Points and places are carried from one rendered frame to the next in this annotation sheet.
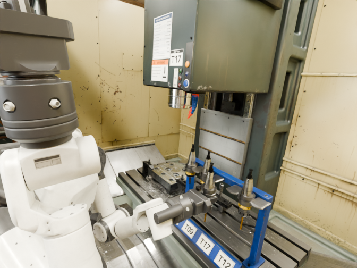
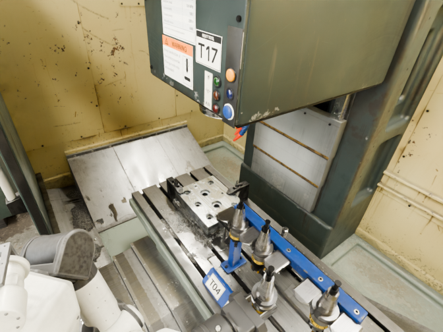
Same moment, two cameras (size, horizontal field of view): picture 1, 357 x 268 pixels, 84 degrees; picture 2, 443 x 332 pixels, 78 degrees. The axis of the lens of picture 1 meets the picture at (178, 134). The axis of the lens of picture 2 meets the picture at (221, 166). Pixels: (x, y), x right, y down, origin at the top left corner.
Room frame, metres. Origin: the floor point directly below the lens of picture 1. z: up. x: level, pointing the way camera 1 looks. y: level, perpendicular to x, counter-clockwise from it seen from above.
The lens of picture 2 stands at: (0.34, -0.01, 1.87)
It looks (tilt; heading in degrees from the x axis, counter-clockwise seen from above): 35 degrees down; 0
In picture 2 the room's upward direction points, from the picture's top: 4 degrees clockwise
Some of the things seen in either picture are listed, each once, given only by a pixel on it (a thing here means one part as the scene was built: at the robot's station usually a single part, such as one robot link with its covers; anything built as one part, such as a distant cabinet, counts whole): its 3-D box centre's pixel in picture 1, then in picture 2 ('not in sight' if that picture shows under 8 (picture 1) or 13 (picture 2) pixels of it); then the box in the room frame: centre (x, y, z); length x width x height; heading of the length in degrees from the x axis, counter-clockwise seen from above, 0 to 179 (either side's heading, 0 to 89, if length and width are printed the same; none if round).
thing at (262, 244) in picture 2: (207, 165); (264, 238); (0.87, -0.15, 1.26); 0.04 x 0.04 x 0.07
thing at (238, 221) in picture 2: (192, 157); (239, 215); (0.95, -0.08, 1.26); 0.04 x 0.04 x 0.07
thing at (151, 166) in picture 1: (148, 167); (175, 189); (1.39, 0.21, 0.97); 0.13 x 0.03 x 0.15; 39
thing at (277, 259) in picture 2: (214, 178); (275, 261); (0.82, -0.18, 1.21); 0.07 x 0.05 x 0.01; 129
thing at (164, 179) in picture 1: (171, 174); (210, 201); (1.32, 0.03, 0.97); 0.29 x 0.23 x 0.05; 39
